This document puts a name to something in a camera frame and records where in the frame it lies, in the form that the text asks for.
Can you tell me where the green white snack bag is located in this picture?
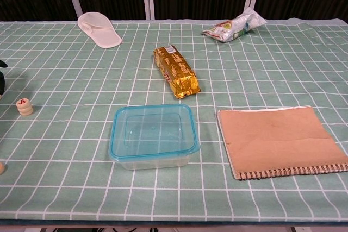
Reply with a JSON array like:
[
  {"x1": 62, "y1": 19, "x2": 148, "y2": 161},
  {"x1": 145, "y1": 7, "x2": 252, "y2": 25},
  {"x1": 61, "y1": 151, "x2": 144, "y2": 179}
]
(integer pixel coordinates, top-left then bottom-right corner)
[{"x1": 201, "y1": 7, "x2": 267, "y2": 43}]

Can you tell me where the green checked tablecloth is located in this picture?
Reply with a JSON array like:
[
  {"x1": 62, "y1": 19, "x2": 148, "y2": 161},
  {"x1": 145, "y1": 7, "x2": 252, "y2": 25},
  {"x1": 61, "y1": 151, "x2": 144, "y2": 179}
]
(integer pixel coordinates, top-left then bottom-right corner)
[{"x1": 0, "y1": 17, "x2": 348, "y2": 222}]

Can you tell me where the brown spiral notebook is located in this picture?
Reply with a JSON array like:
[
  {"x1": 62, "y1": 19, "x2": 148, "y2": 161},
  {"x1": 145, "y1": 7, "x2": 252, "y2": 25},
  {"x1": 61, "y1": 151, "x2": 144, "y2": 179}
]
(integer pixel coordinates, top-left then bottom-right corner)
[{"x1": 216, "y1": 105, "x2": 348, "y2": 181}]

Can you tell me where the gold foil biscuit pack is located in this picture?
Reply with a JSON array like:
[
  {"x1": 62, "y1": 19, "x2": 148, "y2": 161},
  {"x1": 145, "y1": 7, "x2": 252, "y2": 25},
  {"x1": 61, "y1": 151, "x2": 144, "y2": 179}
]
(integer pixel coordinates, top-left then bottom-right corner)
[{"x1": 153, "y1": 44, "x2": 202, "y2": 99}]

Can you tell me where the blue clear plastic container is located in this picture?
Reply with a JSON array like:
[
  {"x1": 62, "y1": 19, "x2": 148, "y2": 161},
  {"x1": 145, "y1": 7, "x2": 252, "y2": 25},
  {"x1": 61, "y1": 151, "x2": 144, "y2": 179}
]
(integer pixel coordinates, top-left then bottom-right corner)
[{"x1": 108, "y1": 103, "x2": 201, "y2": 171}]

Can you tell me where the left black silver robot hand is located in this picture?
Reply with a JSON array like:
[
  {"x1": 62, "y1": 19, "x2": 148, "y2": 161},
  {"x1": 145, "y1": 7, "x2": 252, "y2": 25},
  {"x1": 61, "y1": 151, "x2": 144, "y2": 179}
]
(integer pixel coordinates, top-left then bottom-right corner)
[{"x1": 0, "y1": 59, "x2": 8, "y2": 96}]

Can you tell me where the white disposable slipper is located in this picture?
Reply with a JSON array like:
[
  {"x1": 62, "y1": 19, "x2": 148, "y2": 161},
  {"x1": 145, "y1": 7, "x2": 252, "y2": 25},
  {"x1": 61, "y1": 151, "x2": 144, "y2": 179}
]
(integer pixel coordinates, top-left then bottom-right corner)
[{"x1": 77, "y1": 11, "x2": 123, "y2": 49}]

